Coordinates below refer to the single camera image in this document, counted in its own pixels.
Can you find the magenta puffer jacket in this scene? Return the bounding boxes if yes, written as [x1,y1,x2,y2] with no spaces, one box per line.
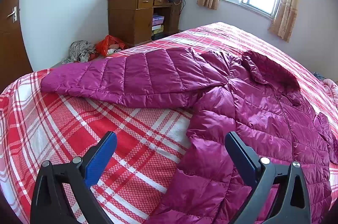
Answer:
[41,48,337,223]

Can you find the red plaid bed sheet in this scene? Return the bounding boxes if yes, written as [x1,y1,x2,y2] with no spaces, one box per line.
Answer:
[1,22,337,223]

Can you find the pink floral blanket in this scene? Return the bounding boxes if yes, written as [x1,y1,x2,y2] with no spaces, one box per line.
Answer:
[313,72,338,108]

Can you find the brown wooden door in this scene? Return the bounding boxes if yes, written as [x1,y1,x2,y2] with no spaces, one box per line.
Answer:
[0,0,33,91]

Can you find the grey patterned cloth pile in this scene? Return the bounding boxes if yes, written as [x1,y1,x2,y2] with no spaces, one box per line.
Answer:
[62,40,96,64]

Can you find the red plastic bag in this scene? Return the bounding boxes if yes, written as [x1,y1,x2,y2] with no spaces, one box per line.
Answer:
[95,35,128,57]

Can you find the beige right curtain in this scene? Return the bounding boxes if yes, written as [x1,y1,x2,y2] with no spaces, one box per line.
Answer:
[269,0,299,42]

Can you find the stacked books in cabinet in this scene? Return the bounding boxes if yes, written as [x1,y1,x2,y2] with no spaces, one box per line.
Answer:
[151,14,164,40]

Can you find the wooden desk cabinet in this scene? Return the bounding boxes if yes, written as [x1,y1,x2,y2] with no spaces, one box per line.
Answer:
[107,0,184,47]

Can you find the silver door handle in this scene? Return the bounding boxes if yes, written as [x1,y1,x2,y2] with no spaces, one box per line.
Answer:
[7,6,18,23]

